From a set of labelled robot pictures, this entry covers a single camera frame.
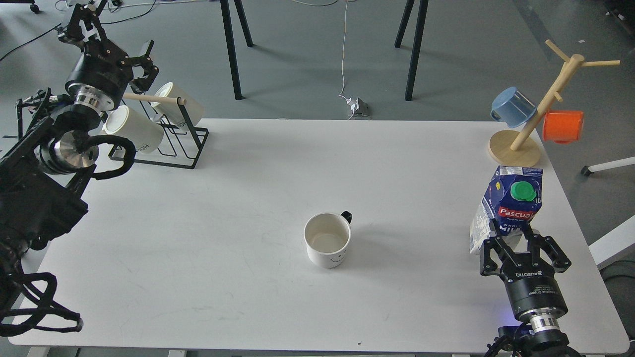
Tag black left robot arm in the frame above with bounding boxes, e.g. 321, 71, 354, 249
0, 0, 159, 337

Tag blue white milk carton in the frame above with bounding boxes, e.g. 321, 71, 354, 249
469, 165, 543, 254

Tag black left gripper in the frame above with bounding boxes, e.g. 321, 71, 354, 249
56, 2, 159, 111

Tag white mug on rack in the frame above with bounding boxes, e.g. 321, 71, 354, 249
102, 105, 165, 154
151, 82, 205, 127

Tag rear white mug on rack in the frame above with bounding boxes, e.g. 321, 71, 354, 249
151, 82, 205, 127

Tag front white mug on rack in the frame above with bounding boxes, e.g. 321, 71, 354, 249
102, 105, 165, 154

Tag white smiley face mug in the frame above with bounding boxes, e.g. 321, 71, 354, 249
304, 211, 352, 269

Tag white floor cable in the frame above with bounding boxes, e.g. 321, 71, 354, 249
293, 0, 359, 119

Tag orange mug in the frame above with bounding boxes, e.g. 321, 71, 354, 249
542, 110, 584, 144

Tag black left table legs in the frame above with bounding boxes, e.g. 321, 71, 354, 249
220, 0, 254, 100

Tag blue mug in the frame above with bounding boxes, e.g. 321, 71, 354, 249
490, 86, 538, 128

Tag black wire mug rack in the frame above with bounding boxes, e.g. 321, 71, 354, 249
124, 93, 209, 169

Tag black table legs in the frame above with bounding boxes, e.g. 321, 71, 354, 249
394, 0, 429, 101
220, 0, 254, 100

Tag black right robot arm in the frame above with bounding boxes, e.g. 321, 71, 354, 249
479, 219, 579, 357

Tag black right table legs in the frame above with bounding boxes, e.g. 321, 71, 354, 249
394, 0, 429, 101

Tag wooden mug tree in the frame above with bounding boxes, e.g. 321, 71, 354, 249
489, 39, 621, 167

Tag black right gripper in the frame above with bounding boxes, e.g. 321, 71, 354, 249
479, 221, 572, 322

